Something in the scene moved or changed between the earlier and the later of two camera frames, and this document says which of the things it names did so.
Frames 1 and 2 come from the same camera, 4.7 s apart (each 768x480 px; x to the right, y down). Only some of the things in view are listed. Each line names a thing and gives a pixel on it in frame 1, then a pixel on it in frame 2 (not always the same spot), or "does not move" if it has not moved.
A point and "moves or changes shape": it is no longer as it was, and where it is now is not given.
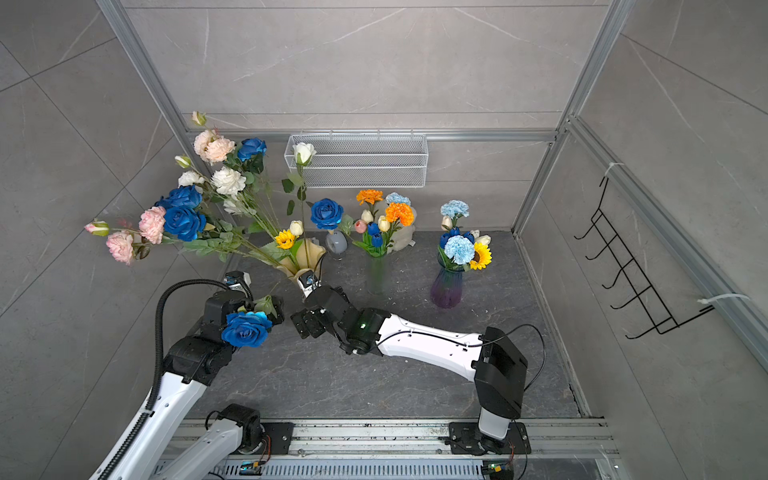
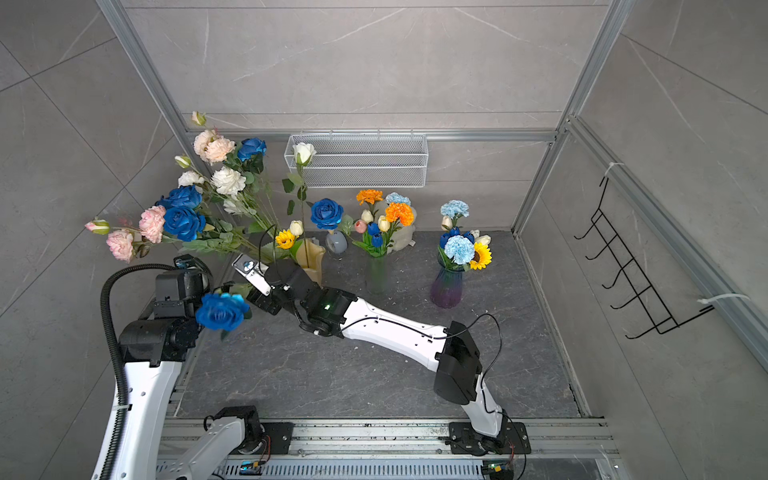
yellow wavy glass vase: (309, 256) does not move
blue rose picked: (184, 223) does not move
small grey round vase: (337, 242) does not move
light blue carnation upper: (453, 209) does not move
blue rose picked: (246, 329) moves or changes shape
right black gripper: (310, 317) to (268, 303)
